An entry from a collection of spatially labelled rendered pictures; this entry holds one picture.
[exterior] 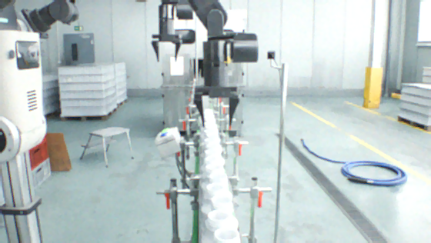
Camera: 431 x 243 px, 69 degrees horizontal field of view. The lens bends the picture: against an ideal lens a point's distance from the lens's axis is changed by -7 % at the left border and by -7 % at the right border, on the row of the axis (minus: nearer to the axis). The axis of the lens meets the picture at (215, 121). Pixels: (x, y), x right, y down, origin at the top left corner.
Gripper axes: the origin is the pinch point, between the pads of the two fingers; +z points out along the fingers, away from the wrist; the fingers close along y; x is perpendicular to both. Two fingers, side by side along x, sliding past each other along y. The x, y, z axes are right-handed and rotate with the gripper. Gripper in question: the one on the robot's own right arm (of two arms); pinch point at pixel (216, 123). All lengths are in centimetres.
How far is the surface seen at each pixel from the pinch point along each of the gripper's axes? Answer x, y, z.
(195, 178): -1.0, -5.8, 13.5
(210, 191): -19.5, -2.3, 9.2
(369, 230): 154, 132, 129
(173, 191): -1.6, -11.3, 16.6
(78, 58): 1015, -407, -13
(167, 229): 168, -36, 125
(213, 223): -31.4, -2.2, 9.4
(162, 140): 41.3, -18.6, 14.8
